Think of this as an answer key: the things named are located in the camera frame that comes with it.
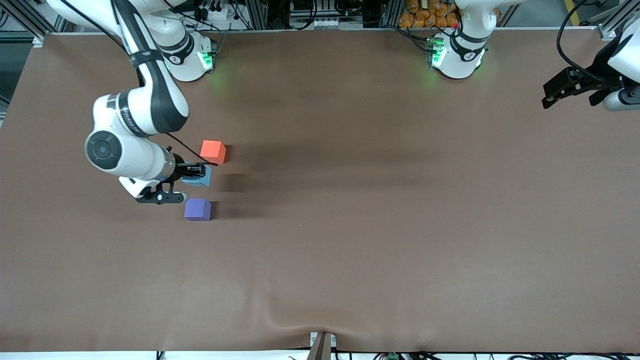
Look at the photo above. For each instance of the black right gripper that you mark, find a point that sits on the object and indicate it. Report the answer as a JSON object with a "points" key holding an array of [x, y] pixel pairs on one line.
{"points": [[182, 170]]}

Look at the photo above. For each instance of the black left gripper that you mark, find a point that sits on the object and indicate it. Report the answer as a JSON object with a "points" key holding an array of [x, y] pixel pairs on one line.
{"points": [[598, 71]]}

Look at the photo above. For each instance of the blue foam block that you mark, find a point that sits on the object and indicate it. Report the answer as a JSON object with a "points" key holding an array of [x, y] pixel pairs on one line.
{"points": [[206, 181]]}

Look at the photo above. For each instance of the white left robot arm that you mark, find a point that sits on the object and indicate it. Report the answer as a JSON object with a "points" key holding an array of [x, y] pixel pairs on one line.
{"points": [[457, 55]]}

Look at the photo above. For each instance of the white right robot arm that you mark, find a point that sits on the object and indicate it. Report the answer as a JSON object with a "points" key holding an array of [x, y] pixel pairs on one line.
{"points": [[130, 150]]}

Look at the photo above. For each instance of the orange foam block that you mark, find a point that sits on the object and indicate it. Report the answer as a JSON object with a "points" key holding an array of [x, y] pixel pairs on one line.
{"points": [[212, 151]]}

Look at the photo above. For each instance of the purple foam block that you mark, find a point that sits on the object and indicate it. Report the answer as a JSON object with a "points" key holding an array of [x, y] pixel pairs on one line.
{"points": [[196, 209]]}

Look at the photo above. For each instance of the power strip with black plugs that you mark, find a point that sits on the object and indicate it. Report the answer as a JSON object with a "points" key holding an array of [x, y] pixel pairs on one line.
{"points": [[215, 12]]}

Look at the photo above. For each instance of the orange packets heap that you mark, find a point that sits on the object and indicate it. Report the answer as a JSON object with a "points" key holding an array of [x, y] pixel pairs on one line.
{"points": [[420, 17]]}

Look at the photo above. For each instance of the white power strip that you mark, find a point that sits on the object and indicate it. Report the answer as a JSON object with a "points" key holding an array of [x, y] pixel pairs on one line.
{"points": [[335, 23]]}

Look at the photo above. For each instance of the brown table cover sheet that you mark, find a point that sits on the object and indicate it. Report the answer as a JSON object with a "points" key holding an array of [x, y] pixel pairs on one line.
{"points": [[400, 250]]}

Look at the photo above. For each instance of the green terminal connector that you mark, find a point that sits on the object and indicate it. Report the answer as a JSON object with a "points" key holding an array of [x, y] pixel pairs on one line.
{"points": [[393, 356]]}

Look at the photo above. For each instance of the slanted aluminium frame strut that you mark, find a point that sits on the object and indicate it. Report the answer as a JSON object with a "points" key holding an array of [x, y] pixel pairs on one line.
{"points": [[617, 20], [20, 15]]}

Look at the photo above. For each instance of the aluminium frame post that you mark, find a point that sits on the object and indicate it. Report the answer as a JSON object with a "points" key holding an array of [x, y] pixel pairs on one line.
{"points": [[392, 12], [257, 15]]}

